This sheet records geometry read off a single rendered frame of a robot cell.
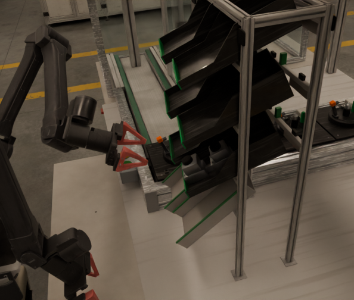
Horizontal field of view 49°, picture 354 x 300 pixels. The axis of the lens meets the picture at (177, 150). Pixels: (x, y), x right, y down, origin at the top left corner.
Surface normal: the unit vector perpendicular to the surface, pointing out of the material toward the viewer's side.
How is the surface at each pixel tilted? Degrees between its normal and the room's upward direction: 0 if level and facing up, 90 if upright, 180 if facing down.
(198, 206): 45
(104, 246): 0
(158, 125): 0
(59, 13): 90
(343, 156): 90
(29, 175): 0
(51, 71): 37
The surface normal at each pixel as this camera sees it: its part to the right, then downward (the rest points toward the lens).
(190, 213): -0.76, -0.49
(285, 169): 0.26, 0.56
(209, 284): -0.07, -0.80
